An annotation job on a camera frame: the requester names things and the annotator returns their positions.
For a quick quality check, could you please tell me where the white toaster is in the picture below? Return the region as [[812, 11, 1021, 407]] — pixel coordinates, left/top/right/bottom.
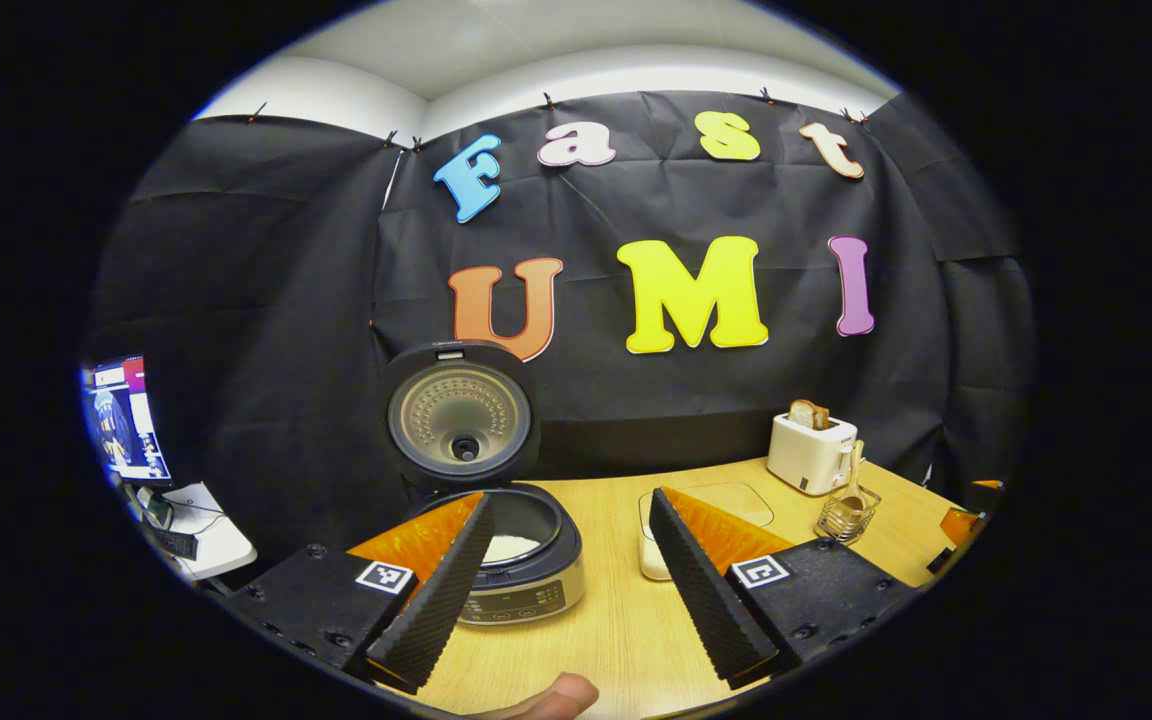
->
[[766, 412, 859, 497]]

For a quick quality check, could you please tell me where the thin white rice layer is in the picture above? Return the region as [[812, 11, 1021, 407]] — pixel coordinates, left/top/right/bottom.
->
[[481, 535, 543, 564]]

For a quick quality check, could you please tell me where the wire chopstick holder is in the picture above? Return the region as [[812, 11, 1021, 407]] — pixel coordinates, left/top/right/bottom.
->
[[814, 483, 882, 546]]

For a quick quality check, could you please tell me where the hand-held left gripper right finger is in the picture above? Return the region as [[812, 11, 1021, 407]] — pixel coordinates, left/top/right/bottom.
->
[[648, 487, 922, 689]]

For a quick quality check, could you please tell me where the wooden spoon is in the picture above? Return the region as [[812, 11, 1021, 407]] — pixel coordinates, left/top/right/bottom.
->
[[839, 440, 867, 513]]

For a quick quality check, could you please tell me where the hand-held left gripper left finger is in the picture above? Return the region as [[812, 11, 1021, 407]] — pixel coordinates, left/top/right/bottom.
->
[[226, 490, 497, 694]]

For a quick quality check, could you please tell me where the white side table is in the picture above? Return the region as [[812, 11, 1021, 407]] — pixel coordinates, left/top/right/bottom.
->
[[131, 482, 259, 583]]

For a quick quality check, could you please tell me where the black keyboard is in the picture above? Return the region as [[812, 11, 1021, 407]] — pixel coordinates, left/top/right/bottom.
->
[[146, 528, 199, 561]]

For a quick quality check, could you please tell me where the computer monitor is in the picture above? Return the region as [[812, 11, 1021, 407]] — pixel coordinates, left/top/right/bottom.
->
[[84, 355, 172, 484]]

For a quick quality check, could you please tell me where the black backdrop cloth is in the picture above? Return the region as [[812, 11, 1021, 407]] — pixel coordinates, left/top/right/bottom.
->
[[86, 90, 1032, 601]]

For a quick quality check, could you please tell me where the clear plastic rice container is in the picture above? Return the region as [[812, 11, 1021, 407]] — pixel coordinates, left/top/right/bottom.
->
[[638, 482, 775, 583]]

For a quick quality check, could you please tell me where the black silver rice cooker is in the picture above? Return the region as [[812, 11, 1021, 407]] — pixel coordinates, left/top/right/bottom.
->
[[379, 338, 587, 628]]

